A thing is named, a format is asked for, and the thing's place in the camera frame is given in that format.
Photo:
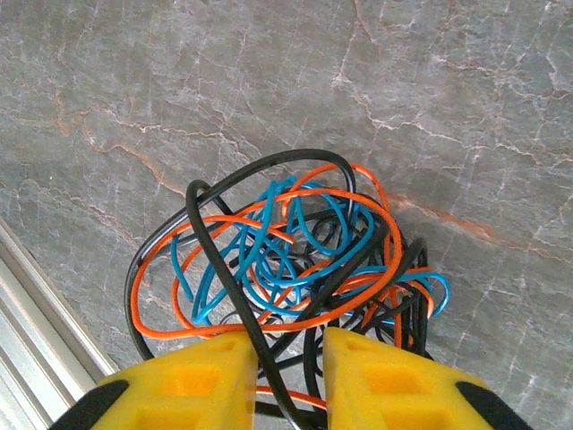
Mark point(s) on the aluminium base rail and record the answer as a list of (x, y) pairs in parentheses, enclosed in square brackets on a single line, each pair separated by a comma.
[(27, 322)]

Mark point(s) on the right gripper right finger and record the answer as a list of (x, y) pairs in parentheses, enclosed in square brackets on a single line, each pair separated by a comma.
[(394, 394)]

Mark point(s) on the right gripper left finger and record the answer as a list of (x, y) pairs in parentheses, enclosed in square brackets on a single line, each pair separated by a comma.
[(188, 389)]

